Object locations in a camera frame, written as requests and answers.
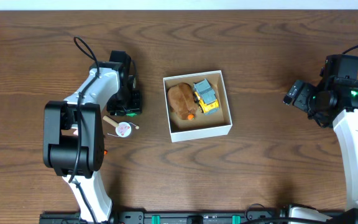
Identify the small pellet drum toy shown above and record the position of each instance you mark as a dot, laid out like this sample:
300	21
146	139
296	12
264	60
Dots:
122	129

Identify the brown plush toy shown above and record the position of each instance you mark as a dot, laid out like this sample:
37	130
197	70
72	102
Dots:
181	100

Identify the green round toy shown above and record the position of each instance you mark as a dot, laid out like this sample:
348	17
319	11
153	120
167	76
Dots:
131	114

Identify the black mounting rail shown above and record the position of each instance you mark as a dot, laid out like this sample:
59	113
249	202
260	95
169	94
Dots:
254	212

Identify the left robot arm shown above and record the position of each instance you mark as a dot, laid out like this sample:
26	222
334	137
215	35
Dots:
73	135

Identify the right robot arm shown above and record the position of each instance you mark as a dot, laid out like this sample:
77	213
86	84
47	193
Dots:
333	103

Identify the white cardboard box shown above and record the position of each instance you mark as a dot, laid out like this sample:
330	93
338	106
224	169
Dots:
202	126

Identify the yellow grey toy truck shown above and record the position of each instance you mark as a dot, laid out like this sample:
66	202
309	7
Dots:
205	97

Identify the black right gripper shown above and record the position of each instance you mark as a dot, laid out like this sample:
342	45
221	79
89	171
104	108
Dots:
307	89

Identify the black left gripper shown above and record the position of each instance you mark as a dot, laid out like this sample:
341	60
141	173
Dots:
124	107

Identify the pink white duck toy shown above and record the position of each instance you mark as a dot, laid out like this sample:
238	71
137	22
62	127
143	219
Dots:
105	152

